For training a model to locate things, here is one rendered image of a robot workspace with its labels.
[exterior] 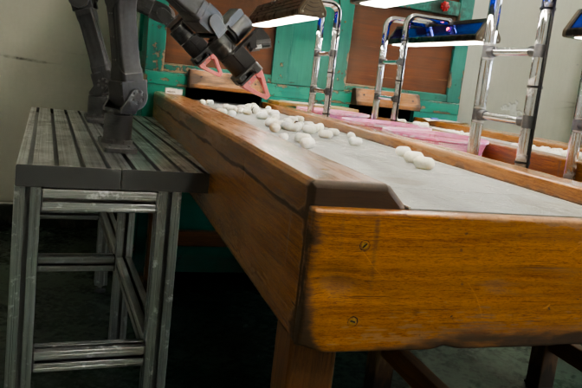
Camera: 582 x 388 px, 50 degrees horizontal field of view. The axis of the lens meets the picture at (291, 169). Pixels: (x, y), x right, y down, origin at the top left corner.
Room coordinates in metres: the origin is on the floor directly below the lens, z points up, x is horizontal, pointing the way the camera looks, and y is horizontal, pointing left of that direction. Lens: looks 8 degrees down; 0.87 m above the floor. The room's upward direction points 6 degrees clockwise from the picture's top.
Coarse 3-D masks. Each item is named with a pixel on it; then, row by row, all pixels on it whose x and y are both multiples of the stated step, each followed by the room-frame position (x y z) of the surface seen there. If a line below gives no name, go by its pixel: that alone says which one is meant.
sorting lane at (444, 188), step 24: (264, 120) 1.80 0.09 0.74; (336, 144) 1.34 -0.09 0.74; (360, 168) 0.99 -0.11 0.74; (384, 168) 1.02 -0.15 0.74; (408, 168) 1.06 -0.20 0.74; (456, 168) 1.14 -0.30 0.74; (408, 192) 0.80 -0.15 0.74; (432, 192) 0.82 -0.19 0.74; (456, 192) 0.85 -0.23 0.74; (480, 192) 0.87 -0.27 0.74; (504, 192) 0.90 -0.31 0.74; (528, 192) 0.93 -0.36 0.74; (552, 216) 0.75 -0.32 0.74; (576, 216) 0.76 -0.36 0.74
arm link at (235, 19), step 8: (216, 16) 1.55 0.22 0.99; (224, 16) 1.62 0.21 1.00; (232, 16) 1.61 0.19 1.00; (240, 16) 1.63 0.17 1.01; (216, 24) 1.55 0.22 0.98; (224, 24) 1.59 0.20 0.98; (232, 24) 1.61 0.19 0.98; (240, 24) 1.62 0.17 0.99; (248, 24) 1.64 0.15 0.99; (216, 32) 1.55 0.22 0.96; (224, 32) 1.57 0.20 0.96; (240, 32) 1.62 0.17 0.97; (248, 32) 1.65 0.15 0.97; (240, 40) 1.63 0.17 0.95
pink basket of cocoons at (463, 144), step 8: (384, 128) 1.58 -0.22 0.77; (392, 128) 1.68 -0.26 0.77; (400, 128) 1.70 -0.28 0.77; (408, 128) 1.71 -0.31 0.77; (408, 136) 1.49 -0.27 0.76; (416, 136) 1.48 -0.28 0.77; (424, 136) 1.47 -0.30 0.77; (432, 136) 1.72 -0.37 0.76; (448, 136) 1.70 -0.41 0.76; (456, 136) 1.69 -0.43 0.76; (464, 136) 1.68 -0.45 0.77; (440, 144) 1.47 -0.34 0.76; (448, 144) 1.47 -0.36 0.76; (456, 144) 1.47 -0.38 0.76; (464, 144) 1.47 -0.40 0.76; (480, 144) 1.49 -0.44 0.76; (480, 152) 1.53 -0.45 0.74
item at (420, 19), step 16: (400, 16) 2.23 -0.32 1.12; (416, 16) 2.07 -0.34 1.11; (432, 16) 2.09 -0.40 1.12; (384, 32) 2.21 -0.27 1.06; (384, 48) 2.21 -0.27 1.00; (400, 48) 2.07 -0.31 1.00; (384, 64) 2.20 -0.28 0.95; (400, 64) 2.07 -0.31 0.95; (400, 80) 2.07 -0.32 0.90; (384, 96) 2.15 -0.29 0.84; (400, 96) 2.07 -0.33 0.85
